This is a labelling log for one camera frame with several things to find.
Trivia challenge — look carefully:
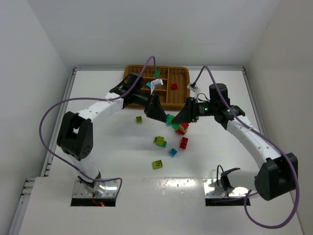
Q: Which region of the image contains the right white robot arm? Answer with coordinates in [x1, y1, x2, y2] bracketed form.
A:
[172, 83, 298, 201]

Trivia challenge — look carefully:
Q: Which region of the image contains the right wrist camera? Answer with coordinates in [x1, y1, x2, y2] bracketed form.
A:
[187, 82, 200, 97]

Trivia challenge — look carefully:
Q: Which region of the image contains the metal base plate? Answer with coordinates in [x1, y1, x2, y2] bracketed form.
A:
[203, 178, 249, 198]
[72, 179, 120, 199]

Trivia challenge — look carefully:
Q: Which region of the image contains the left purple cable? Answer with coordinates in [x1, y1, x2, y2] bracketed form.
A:
[39, 55, 157, 194]

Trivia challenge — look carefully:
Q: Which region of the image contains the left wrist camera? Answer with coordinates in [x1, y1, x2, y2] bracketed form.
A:
[150, 78, 164, 94]

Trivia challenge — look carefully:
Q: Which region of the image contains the dark green lego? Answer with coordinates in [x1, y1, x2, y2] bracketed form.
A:
[154, 69, 161, 78]

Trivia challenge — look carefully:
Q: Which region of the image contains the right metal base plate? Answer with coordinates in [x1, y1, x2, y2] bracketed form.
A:
[203, 178, 249, 198]

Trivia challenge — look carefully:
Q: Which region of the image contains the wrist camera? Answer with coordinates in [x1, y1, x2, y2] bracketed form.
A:
[187, 82, 200, 97]
[150, 78, 164, 94]

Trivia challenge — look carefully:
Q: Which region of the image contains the lime lego brick front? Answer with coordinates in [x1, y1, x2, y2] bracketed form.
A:
[152, 160, 163, 169]

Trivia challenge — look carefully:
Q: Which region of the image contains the small cyan lego brick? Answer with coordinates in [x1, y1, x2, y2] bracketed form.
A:
[169, 148, 177, 158]

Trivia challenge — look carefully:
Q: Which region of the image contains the small lime lego brick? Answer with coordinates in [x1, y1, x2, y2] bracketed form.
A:
[136, 116, 142, 123]

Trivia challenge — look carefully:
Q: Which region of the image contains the red flat lego brick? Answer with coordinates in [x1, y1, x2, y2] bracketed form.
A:
[179, 137, 189, 150]

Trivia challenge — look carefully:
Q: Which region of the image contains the small red lego brick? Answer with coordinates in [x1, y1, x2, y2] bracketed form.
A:
[171, 83, 178, 90]

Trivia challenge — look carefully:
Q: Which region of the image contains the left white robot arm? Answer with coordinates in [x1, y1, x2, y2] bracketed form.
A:
[57, 73, 167, 188]

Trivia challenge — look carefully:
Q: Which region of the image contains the brown wicker divided tray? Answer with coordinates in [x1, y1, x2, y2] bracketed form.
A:
[122, 64, 191, 111]

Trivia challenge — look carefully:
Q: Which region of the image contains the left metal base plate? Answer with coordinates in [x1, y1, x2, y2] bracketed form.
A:
[72, 179, 120, 199]

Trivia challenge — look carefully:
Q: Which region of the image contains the green lego base brick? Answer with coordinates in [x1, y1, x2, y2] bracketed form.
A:
[171, 120, 180, 130]

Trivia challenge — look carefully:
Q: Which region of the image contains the lime green stacked lego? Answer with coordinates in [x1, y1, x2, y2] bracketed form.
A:
[154, 136, 167, 148]

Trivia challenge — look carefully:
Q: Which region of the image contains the long cyan lego brick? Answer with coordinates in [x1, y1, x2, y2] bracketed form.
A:
[166, 114, 174, 126]

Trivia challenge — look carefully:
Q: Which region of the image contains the red lime stacked lego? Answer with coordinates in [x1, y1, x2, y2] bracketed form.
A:
[175, 123, 189, 135]

